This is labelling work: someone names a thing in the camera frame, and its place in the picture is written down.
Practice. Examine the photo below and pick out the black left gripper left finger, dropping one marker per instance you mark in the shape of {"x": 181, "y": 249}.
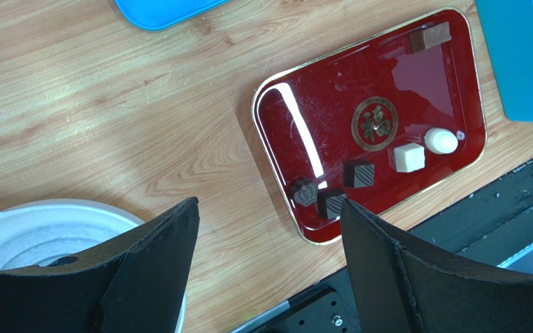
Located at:
{"x": 86, "y": 286}

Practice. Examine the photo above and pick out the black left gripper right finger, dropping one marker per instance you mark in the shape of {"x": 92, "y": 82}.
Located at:
{"x": 402, "y": 283}

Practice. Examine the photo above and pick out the dark striped square chocolate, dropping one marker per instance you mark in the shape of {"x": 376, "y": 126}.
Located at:
{"x": 359, "y": 173}

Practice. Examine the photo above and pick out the white egg-shaped chocolate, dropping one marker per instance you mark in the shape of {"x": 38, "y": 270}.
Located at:
{"x": 440, "y": 141}

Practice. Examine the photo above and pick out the brown rectangular chocolate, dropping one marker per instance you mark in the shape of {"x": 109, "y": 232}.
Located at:
{"x": 429, "y": 36}

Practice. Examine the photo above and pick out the dark striped cube chocolate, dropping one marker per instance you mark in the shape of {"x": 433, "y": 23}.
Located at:
{"x": 329, "y": 203}

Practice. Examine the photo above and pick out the white square chocolate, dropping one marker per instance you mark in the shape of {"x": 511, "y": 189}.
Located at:
{"x": 409, "y": 158}

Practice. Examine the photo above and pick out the dark crown chocolate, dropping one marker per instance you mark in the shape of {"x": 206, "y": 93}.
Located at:
{"x": 304, "y": 192}

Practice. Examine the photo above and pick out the red chocolate tray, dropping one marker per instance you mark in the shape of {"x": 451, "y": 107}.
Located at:
{"x": 360, "y": 102}

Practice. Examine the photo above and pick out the blue chocolate tin box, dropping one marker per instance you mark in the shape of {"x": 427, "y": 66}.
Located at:
{"x": 508, "y": 32}

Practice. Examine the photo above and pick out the white round plate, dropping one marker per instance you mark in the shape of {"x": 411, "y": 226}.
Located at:
{"x": 26, "y": 235}

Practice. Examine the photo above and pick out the blue tin lid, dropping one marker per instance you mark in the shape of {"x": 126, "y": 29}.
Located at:
{"x": 157, "y": 15}

